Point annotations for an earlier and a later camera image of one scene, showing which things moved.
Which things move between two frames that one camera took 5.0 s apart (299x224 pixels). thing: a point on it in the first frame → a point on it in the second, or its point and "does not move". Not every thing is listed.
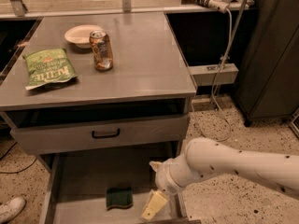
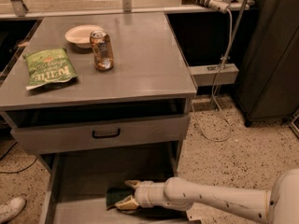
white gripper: [163, 176] → [144, 194]
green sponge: [119, 197] does not move
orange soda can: [101, 46] does not move
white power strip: [215, 1] does not move
